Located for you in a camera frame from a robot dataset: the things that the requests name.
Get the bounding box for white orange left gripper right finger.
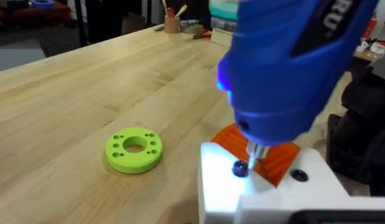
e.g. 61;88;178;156
262;141;350;198

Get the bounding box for white orange left gripper left finger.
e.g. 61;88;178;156
197;123;276;224

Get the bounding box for blue electric screwdriver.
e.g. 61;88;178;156
216;0;379;170

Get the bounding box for green disc with holes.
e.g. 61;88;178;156
104;127;164;174

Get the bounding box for heap of small parts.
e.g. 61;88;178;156
354;18;385;62

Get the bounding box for pale wooden box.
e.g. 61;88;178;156
210;27;234;48

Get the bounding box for wooden cup with utensils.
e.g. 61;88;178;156
161;0;188;34

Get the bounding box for stack of teal boxes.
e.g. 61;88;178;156
208;0;240;32

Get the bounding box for red-handled scissors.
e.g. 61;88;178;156
192;29;213;40

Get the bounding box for blue ring-shaped object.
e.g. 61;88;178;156
30;0;55;10

